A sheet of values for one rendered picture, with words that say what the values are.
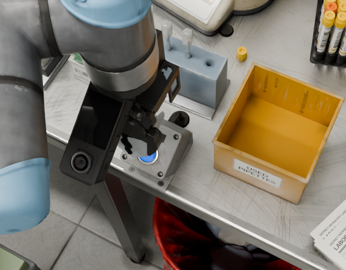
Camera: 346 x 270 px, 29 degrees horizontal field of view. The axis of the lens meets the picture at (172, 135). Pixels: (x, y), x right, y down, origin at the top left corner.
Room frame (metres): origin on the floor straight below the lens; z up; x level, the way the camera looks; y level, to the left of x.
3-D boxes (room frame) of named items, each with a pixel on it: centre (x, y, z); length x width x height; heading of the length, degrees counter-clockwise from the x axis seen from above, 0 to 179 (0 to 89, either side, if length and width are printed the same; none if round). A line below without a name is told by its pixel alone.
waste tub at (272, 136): (0.36, -0.14, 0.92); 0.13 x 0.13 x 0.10; 57
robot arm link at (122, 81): (0.35, 0.04, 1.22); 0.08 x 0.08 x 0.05
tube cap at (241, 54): (0.52, -0.12, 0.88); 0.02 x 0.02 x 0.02
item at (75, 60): (0.53, 0.11, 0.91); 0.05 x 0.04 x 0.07; 145
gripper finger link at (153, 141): (0.32, 0.03, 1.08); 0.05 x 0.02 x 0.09; 55
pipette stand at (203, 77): (0.47, -0.04, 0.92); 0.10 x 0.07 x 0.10; 58
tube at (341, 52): (0.49, -0.27, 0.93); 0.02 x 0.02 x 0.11
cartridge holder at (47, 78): (0.55, 0.18, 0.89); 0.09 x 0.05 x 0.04; 143
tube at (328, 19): (0.50, -0.24, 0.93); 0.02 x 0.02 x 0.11
